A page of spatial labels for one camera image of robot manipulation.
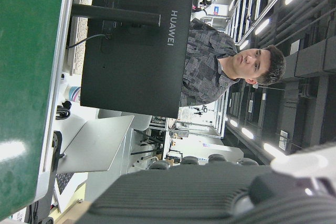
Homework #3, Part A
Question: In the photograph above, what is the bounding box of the green conveyor belt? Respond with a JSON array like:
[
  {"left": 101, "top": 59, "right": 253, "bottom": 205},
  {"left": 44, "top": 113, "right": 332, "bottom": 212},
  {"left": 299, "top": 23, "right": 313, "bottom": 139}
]
[{"left": 0, "top": 0, "right": 77, "bottom": 221}]

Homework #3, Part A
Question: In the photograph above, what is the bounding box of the open laptop with black keys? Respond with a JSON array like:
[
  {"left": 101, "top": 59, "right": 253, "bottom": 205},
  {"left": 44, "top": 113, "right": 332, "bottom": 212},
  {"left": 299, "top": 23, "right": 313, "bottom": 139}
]
[{"left": 53, "top": 172, "right": 89, "bottom": 213}]

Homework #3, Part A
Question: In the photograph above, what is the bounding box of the black monitor cable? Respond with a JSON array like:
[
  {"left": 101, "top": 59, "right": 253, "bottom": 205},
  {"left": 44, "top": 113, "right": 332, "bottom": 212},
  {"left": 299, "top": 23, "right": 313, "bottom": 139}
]
[{"left": 65, "top": 33, "right": 112, "bottom": 50}]

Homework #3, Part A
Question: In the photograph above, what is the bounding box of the black office chair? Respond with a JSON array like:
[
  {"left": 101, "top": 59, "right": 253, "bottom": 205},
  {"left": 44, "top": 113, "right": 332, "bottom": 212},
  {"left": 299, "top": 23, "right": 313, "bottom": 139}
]
[
  {"left": 149, "top": 161, "right": 171, "bottom": 170},
  {"left": 237, "top": 157, "right": 259, "bottom": 166},
  {"left": 208, "top": 153, "right": 228, "bottom": 163},
  {"left": 181, "top": 155, "right": 200, "bottom": 166}
]

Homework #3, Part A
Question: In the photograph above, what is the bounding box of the black perforated metal bracket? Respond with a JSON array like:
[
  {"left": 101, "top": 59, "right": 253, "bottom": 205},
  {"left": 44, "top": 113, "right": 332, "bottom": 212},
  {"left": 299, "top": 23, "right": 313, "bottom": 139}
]
[{"left": 50, "top": 130, "right": 66, "bottom": 175}]

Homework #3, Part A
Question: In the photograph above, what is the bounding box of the grey ventilation duct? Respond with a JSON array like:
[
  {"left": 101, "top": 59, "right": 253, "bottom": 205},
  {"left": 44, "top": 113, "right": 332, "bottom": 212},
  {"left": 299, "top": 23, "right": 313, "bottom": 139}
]
[{"left": 279, "top": 36, "right": 336, "bottom": 82}]

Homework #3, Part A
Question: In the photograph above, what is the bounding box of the silver laptop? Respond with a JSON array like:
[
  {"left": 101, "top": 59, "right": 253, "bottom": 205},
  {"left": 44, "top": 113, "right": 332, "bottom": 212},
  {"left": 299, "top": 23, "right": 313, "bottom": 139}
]
[{"left": 56, "top": 115, "right": 135, "bottom": 174}]

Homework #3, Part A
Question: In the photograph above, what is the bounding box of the white keyboard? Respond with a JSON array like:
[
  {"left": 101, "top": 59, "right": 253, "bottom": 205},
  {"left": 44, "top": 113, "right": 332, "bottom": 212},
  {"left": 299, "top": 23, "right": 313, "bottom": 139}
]
[{"left": 64, "top": 0, "right": 98, "bottom": 77}]

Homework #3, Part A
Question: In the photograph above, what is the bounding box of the person in grey patterned shirt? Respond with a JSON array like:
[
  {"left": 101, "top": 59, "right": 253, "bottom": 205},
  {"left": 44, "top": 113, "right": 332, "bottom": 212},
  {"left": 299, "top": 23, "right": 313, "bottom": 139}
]
[{"left": 180, "top": 18, "right": 287, "bottom": 107}]

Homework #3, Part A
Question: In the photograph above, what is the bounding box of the striped paper cup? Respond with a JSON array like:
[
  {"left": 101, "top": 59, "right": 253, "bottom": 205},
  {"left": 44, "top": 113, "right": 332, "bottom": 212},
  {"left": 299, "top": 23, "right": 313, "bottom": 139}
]
[{"left": 64, "top": 85, "right": 81, "bottom": 103}]

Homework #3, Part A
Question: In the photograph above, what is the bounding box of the black Huawei monitor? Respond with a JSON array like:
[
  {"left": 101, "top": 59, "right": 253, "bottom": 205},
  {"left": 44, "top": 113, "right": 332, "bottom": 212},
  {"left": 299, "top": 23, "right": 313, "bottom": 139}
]
[{"left": 70, "top": 0, "right": 197, "bottom": 120}]

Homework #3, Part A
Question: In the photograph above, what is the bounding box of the coiled black cable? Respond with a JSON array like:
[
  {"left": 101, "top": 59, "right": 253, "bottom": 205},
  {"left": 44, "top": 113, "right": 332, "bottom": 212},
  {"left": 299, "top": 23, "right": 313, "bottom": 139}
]
[{"left": 55, "top": 100, "right": 72, "bottom": 120}]

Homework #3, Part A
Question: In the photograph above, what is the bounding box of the right dexterous robot hand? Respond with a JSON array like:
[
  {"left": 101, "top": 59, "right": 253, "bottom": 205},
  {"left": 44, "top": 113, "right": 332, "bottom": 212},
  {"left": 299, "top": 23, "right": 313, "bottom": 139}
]
[{"left": 89, "top": 142, "right": 336, "bottom": 224}]

